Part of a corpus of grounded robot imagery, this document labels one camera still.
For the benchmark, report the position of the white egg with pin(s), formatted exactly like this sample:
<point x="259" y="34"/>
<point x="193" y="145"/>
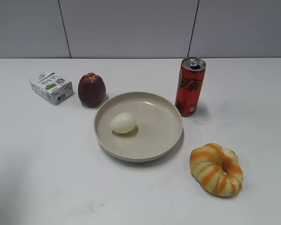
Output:
<point x="123" y="123"/>

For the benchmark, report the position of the beige round plate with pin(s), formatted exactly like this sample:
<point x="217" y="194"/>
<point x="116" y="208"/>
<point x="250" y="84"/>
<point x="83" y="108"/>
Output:
<point x="158" y="127"/>

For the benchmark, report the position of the dark red apple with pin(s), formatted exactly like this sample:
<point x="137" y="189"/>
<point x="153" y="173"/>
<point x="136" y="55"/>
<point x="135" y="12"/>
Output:
<point x="91" y="90"/>

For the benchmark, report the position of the red cola can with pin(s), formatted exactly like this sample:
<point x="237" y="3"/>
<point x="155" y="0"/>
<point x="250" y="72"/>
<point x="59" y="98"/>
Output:
<point x="191" y="76"/>

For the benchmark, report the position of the small white milk carton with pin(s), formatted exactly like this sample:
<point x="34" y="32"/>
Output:
<point x="52" y="87"/>

